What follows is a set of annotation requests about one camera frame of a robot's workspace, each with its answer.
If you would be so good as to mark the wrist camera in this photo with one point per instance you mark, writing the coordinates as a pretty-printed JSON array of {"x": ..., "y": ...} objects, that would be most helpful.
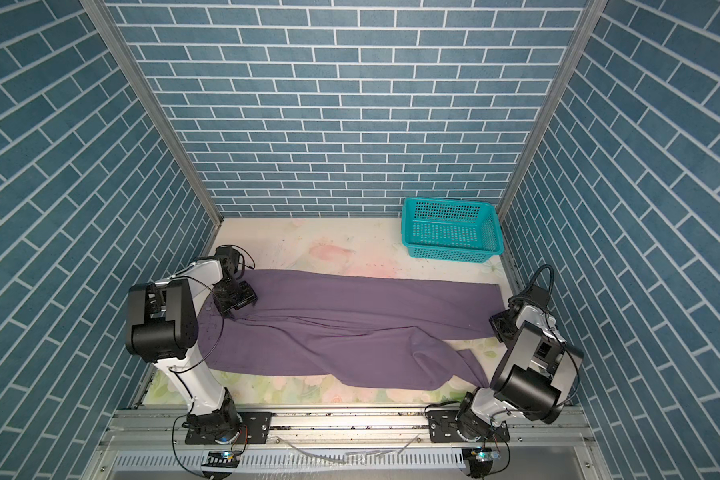
[
  {"x": 536, "y": 296},
  {"x": 232, "y": 261}
]

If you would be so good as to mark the right green circuit board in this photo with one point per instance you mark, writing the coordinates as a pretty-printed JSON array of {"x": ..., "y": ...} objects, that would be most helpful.
[{"x": 479, "y": 459}]

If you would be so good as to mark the green circuit board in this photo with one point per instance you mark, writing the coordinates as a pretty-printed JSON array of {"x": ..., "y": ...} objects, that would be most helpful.
[
  {"x": 479, "y": 459},
  {"x": 223, "y": 460}
]

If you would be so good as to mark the right corner metal post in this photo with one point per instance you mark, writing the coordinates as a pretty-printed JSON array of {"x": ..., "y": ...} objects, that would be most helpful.
[{"x": 581, "y": 35}]

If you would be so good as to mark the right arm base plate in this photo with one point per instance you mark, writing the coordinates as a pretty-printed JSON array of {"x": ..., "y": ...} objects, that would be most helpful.
[{"x": 450, "y": 426}]

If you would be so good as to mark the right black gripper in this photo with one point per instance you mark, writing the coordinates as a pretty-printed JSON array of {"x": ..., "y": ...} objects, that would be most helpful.
[{"x": 500, "y": 319}]

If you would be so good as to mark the white slotted cable duct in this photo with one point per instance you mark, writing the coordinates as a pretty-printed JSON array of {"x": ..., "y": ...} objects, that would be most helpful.
[{"x": 281, "y": 460}]

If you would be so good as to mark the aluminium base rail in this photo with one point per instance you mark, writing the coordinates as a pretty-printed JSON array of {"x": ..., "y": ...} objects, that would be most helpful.
[{"x": 566, "y": 449}]

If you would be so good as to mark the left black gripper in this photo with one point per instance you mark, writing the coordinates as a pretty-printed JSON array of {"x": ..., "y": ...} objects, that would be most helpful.
[{"x": 248, "y": 295}]

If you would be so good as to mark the left green circuit board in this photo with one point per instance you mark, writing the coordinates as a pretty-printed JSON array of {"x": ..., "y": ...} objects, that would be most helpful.
[{"x": 223, "y": 460}]

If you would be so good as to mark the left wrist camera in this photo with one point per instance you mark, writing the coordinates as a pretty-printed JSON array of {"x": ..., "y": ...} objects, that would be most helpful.
[{"x": 232, "y": 261}]

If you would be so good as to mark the purple trousers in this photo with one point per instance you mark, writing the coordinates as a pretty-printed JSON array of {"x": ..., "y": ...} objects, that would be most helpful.
[{"x": 366, "y": 332}]

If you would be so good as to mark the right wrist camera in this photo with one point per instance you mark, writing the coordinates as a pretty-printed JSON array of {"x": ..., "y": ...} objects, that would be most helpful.
[{"x": 536, "y": 296}]

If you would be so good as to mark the left corner metal post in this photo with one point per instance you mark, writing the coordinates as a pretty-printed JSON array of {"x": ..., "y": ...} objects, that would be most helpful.
[{"x": 104, "y": 23}]

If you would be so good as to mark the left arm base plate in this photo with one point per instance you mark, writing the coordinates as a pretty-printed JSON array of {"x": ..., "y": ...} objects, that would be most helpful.
[{"x": 220, "y": 429}]

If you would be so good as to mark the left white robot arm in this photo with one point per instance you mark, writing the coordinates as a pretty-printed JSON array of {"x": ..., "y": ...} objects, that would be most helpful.
[{"x": 162, "y": 329}]

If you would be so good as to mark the teal plastic basket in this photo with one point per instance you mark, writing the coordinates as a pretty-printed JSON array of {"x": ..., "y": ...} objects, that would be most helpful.
[{"x": 452, "y": 230}]

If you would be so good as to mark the corner metal post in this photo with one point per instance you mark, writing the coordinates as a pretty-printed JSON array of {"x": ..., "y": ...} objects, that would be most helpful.
[
  {"x": 581, "y": 35},
  {"x": 104, "y": 23}
]

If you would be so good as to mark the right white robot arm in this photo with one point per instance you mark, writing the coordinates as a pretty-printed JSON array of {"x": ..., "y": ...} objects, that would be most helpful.
[{"x": 535, "y": 378}]

